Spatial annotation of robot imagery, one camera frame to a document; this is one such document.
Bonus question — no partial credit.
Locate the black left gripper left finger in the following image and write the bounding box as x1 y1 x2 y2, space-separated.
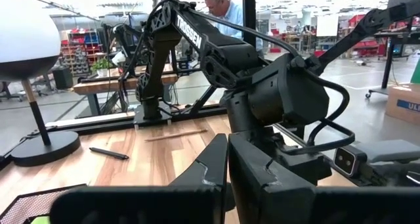
169 133 229 189

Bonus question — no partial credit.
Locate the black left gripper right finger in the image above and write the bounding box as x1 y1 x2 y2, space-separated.
228 133 316 224

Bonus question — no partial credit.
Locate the plain wooden pencil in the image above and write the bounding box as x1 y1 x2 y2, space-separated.
144 128 209 143

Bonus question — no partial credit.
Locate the black pen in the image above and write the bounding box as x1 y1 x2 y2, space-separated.
89 146 130 161

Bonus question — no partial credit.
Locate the black mesh desk organizer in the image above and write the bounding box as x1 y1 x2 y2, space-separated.
0 183 87 224

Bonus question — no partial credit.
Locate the cardboard box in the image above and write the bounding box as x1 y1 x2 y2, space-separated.
385 83 420 126

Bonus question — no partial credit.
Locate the black rolling stand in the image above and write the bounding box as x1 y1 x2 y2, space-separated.
365 30 420 99

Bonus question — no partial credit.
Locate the background wooden workbench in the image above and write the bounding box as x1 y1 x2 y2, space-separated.
72 64 179 117

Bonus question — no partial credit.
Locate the white board sign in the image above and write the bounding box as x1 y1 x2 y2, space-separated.
316 13 339 37

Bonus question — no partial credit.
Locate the small potted plant white pot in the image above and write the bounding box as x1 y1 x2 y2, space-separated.
91 57 113 78

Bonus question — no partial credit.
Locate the person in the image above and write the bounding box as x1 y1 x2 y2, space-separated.
203 0 264 58

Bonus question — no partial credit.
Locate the black vertical pole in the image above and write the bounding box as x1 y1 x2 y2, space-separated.
242 0 257 48

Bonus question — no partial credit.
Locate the black bin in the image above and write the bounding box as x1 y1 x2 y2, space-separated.
52 66 74 90

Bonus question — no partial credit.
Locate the red storage shelving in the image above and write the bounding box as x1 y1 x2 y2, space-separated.
60 28 103 76

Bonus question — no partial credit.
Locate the white globe table lamp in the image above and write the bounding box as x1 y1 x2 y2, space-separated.
0 0 81 168

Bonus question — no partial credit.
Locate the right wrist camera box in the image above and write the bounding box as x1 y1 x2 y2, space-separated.
332 145 368 178

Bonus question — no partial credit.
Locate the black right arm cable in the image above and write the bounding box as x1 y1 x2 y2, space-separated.
285 46 356 156

